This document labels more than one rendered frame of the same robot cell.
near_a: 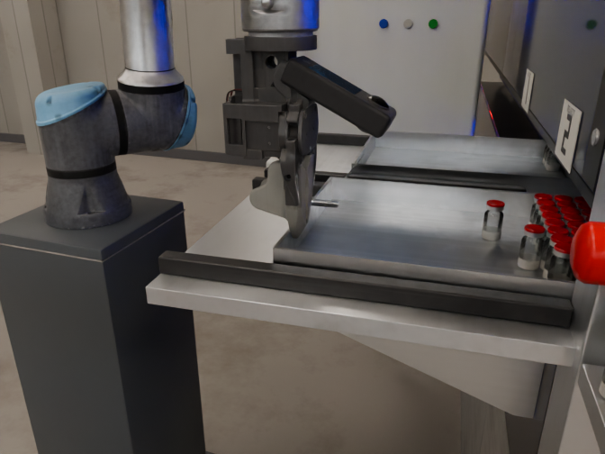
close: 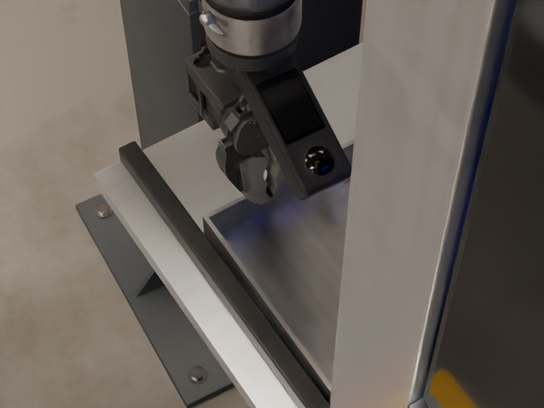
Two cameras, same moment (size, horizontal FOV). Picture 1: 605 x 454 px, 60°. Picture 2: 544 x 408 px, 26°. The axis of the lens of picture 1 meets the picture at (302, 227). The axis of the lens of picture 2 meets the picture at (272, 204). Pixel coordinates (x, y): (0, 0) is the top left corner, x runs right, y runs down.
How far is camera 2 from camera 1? 0.76 m
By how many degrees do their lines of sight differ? 45
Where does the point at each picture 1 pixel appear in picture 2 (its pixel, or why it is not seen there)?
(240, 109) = (196, 77)
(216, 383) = not seen: hidden behind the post
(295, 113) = (235, 120)
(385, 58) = not seen: outside the picture
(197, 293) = (124, 214)
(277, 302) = (172, 275)
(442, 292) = (287, 380)
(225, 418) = not seen: hidden behind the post
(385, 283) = (257, 331)
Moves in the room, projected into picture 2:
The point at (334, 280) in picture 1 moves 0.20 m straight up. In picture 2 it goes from (223, 293) to (213, 150)
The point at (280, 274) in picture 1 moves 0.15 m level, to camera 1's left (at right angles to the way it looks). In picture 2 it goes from (190, 249) to (75, 159)
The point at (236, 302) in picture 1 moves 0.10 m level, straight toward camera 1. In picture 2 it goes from (144, 248) to (74, 329)
